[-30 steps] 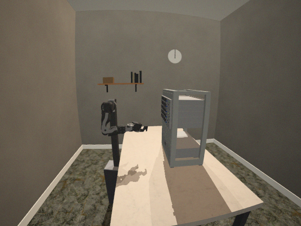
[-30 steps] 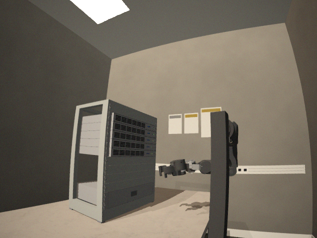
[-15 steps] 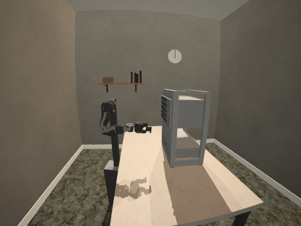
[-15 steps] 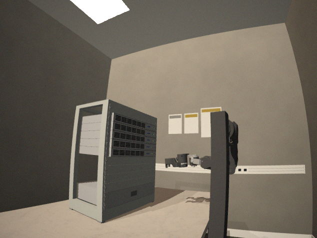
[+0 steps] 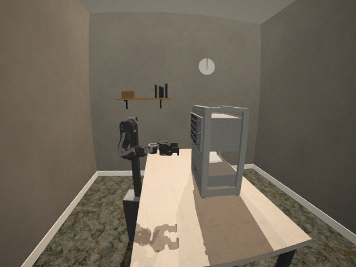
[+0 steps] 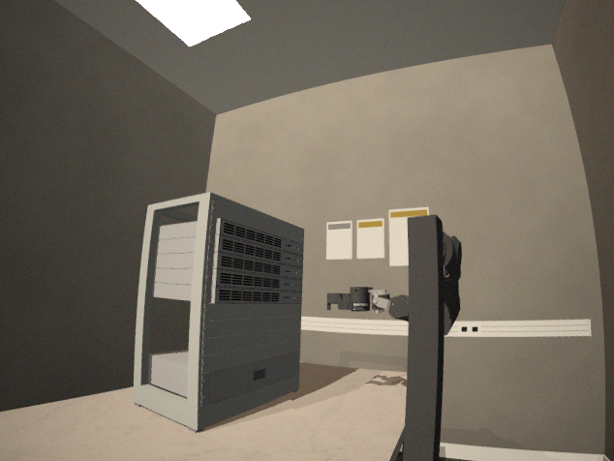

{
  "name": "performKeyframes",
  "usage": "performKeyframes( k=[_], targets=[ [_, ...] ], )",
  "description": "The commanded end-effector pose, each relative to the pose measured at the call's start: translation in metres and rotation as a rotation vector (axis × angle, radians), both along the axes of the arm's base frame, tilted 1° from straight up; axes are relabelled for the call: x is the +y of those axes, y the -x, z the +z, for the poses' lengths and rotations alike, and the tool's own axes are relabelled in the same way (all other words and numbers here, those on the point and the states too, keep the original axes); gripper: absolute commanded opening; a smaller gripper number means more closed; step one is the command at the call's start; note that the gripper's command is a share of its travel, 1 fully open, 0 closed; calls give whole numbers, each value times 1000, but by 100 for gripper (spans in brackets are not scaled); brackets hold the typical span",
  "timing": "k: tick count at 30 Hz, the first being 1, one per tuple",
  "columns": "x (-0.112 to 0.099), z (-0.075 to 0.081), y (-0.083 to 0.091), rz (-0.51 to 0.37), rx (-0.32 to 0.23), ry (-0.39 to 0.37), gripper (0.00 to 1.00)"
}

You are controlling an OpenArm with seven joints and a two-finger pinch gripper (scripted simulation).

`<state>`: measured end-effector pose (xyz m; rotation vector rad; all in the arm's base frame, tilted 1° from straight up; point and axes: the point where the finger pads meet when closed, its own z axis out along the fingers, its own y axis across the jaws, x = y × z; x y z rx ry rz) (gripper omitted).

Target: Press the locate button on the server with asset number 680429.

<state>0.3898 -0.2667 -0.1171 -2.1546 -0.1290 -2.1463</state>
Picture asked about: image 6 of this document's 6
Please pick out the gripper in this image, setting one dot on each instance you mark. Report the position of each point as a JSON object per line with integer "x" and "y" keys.
{"x": 358, "y": 299}

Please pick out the grey server rack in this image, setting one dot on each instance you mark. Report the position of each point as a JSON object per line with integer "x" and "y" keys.
{"x": 243, "y": 354}

